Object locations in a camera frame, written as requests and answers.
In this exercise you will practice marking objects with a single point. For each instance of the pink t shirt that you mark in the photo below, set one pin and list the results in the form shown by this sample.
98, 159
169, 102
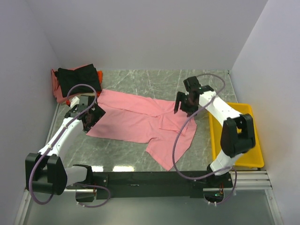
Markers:
141, 119

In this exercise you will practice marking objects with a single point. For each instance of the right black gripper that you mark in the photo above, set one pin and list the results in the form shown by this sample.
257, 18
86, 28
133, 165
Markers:
180, 96

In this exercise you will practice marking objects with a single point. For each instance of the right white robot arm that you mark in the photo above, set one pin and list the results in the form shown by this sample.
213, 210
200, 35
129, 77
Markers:
238, 133

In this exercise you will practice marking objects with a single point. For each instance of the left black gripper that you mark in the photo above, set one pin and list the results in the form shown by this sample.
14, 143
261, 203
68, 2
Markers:
98, 113

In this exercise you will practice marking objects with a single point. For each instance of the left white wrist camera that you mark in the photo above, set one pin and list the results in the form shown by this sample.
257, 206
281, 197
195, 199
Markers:
72, 102

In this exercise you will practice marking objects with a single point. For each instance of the cream folded t shirt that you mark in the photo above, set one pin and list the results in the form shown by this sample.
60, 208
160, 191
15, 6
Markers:
89, 94

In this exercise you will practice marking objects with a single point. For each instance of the orange folded t shirt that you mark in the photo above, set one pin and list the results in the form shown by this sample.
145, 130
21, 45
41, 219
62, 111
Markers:
100, 77

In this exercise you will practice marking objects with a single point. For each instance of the salmon folded t shirt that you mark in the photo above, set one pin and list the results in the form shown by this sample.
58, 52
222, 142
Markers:
56, 89

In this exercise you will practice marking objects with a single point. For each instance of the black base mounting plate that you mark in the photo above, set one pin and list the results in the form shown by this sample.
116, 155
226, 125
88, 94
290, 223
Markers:
156, 184

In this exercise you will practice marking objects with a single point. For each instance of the yellow plastic tray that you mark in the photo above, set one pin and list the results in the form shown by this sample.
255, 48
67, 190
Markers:
253, 158

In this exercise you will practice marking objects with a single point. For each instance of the black folded t shirt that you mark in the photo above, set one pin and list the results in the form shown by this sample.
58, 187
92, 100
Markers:
84, 75

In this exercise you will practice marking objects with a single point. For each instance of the aluminium frame rail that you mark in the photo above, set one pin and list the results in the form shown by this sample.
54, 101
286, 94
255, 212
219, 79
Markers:
246, 180

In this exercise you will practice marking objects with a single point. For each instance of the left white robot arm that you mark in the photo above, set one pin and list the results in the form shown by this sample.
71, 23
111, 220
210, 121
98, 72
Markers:
45, 171

